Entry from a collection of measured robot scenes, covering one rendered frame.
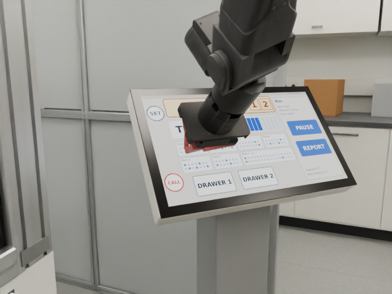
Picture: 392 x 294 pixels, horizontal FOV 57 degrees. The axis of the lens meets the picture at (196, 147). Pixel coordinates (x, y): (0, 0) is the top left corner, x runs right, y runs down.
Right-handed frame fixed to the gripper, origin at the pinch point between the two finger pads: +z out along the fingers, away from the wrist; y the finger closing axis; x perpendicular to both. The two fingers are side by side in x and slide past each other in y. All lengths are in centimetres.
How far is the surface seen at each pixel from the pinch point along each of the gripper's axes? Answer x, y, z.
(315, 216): -12, -171, 176
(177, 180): 0.3, -1.0, 14.4
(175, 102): -19.0, -6.1, 15.0
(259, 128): -10.1, -25.7, 14.8
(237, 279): 20.8, -19.5, 38.4
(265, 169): 0.7, -22.6, 14.5
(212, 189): 3.4, -7.9, 14.4
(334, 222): -4, -182, 171
